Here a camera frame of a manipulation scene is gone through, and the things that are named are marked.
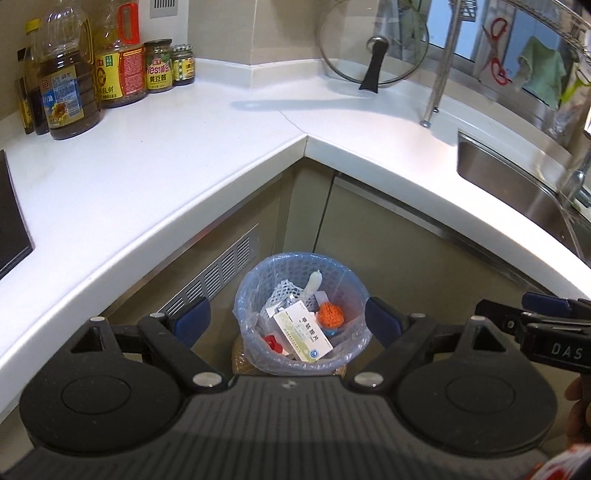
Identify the white foam net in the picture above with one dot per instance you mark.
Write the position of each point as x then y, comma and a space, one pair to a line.
284, 290

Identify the small jar green lid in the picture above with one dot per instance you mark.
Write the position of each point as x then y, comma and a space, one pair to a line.
183, 67

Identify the steel sink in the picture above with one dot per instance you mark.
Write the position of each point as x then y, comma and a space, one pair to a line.
512, 184

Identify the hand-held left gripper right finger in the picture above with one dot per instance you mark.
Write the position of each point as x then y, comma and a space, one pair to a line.
381, 323

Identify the bean paste jar yellow label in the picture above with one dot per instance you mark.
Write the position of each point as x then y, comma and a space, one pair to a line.
159, 69

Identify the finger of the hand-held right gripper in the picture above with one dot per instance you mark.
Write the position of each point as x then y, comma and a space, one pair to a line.
501, 316
547, 303

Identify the blue mesh trash bin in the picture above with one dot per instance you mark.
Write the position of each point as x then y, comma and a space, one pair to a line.
286, 265

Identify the green dish cloth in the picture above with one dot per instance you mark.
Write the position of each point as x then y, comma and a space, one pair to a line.
542, 74

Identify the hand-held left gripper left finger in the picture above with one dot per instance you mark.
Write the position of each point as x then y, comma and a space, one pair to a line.
194, 321

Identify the dark sauce bottle yellow cap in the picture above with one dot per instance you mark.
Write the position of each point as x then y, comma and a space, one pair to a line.
33, 69

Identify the large dark oil bottle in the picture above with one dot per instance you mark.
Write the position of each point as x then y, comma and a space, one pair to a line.
69, 92

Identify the beige kitchen base cabinet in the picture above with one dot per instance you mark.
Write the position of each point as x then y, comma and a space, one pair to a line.
392, 240

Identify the black cooktop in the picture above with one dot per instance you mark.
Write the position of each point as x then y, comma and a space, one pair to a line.
11, 221

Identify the thin dark sauce bottle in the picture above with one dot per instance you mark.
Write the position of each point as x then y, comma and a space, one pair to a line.
24, 101

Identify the person's right hand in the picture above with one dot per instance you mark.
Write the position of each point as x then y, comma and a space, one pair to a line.
579, 415

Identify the red white patterned clothing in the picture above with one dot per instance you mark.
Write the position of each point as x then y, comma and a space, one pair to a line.
568, 466

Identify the white medicine box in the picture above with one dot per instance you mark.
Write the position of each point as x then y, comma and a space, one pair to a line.
302, 334

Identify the clear plastic bin liner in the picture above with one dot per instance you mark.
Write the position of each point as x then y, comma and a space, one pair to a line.
351, 344

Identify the silver cabinet vent grille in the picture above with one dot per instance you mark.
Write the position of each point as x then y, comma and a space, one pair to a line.
217, 272

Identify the clear hanging plastic bag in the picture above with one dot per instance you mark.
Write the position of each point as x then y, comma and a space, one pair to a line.
563, 122

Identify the red bottle cap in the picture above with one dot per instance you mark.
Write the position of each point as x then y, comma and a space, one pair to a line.
272, 344

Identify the steel faucet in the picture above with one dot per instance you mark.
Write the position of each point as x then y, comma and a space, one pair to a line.
575, 180

